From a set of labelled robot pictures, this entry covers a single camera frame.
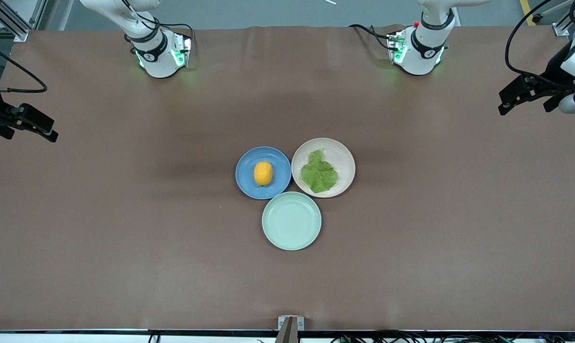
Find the black left arm base cable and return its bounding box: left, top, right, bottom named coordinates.
left=348, top=23, right=400, bottom=52

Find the black right arm base cable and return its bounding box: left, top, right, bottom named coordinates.
left=121, top=0, right=195, bottom=54

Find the yellow lemon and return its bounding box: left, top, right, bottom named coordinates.
left=254, top=161, right=274, bottom=187

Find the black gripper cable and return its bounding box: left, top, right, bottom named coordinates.
left=0, top=38, right=48, bottom=94
left=505, top=0, right=575, bottom=90

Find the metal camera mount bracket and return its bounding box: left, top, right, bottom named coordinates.
left=275, top=315, right=305, bottom=343

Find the green lettuce leaf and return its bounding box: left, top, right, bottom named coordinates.
left=300, top=149, right=339, bottom=194

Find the mint green plate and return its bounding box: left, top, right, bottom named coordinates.
left=261, top=191, right=322, bottom=251

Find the black arm base cable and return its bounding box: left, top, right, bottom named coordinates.
left=348, top=23, right=400, bottom=52
left=121, top=0, right=195, bottom=54

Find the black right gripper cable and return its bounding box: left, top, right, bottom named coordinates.
left=0, top=38, right=48, bottom=94

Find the blue plate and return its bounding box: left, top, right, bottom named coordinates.
left=235, top=146, right=292, bottom=200

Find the brown table cover sheet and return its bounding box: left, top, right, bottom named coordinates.
left=0, top=25, right=575, bottom=332

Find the beige plate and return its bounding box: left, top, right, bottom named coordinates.
left=291, top=138, right=356, bottom=199

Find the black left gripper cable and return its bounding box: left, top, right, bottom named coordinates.
left=505, top=0, right=575, bottom=90

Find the aluminium frame profile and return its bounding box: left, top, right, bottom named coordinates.
left=0, top=0, right=48, bottom=42
left=530, top=0, right=575, bottom=37

